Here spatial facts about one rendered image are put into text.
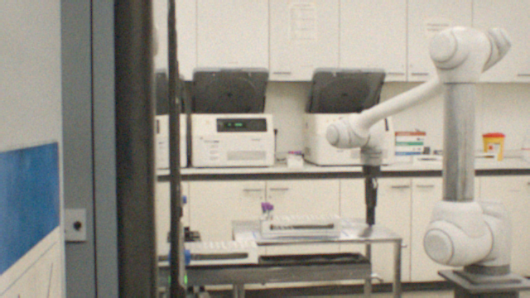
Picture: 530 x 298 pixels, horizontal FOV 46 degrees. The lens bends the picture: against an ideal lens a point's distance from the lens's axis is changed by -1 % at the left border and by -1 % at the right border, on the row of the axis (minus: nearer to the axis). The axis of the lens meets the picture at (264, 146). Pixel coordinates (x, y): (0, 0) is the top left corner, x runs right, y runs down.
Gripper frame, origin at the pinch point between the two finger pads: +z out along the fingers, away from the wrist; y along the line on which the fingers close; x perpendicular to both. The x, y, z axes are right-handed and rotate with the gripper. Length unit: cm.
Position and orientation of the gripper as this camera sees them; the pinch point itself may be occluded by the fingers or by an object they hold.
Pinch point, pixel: (370, 215)
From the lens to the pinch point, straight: 254.9
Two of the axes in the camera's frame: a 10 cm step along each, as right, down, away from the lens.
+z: -0.1, 10.0, 0.5
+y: 0.9, 0.5, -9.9
